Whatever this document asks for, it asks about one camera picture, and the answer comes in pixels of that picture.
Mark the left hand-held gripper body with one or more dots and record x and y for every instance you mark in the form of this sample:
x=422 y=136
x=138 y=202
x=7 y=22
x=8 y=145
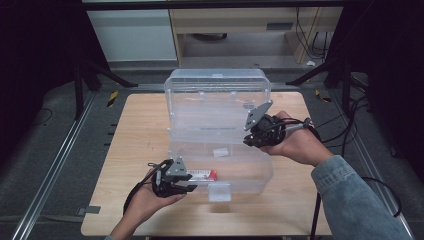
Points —
x=163 y=183

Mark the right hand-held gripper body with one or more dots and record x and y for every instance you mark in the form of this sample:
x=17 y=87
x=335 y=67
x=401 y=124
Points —
x=266 y=131

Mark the red and white carton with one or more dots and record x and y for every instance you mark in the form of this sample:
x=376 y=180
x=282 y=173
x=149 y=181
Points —
x=205 y=175

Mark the clear plastic storage box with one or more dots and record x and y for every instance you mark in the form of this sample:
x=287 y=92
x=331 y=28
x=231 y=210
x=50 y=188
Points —
x=216 y=110

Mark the person's left hand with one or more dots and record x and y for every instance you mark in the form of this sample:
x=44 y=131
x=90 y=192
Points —
x=143 y=206

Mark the person's right hand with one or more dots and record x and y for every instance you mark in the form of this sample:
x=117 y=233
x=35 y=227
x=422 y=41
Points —
x=300 y=143

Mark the white label in box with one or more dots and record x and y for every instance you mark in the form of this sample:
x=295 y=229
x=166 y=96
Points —
x=221 y=152

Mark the yellow and black tape strip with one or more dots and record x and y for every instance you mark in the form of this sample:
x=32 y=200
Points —
x=322 y=97
x=112 y=98

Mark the grey tape patch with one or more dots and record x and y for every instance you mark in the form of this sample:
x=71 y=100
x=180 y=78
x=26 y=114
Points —
x=89 y=210

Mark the small white scrap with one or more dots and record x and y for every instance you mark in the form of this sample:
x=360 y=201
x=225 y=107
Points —
x=311 y=63

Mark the black metal stand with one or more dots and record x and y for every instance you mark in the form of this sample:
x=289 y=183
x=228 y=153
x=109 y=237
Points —
x=78 y=90
x=346 y=86

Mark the light wooden desk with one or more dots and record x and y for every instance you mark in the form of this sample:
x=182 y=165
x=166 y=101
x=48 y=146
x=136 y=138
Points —
x=233 y=20

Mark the black curtain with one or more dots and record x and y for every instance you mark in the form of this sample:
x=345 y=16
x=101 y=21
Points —
x=393 y=83
x=33 y=66

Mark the white cabinet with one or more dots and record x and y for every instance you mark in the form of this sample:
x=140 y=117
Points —
x=133 y=35

